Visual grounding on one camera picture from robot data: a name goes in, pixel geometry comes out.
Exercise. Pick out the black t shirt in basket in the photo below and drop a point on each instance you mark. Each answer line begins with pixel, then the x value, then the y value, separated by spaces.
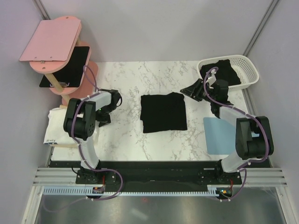
pixel 225 72

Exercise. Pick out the pink tiered shelf stand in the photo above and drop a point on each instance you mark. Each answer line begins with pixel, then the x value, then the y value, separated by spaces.
pixel 50 49

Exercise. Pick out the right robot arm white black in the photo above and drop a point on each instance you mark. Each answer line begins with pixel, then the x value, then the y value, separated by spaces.
pixel 253 139

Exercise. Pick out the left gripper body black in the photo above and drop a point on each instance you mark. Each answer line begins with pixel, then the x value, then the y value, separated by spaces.
pixel 102 115

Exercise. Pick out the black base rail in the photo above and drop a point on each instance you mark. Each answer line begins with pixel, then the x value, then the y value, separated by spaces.
pixel 200 172

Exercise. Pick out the white plastic basket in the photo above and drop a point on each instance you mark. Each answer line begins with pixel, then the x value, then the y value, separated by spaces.
pixel 244 68

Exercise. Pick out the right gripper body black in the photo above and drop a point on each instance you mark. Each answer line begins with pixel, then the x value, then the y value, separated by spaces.
pixel 209 101

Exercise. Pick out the white t shirt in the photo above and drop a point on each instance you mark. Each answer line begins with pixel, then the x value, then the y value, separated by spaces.
pixel 55 133

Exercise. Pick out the light blue folding board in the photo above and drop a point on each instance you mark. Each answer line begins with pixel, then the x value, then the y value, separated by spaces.
pixel 220 136

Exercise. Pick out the black t shirt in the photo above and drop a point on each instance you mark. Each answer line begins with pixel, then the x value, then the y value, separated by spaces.
pixel 163 112
pixel 225 72

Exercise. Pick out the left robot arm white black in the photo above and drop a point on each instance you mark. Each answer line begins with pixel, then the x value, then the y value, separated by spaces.
pixel 81 118

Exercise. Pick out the light blue cable duct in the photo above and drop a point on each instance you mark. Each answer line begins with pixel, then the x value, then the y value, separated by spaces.
pixel 105 191

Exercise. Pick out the black clipboard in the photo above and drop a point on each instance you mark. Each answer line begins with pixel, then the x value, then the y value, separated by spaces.
pixel 71 74

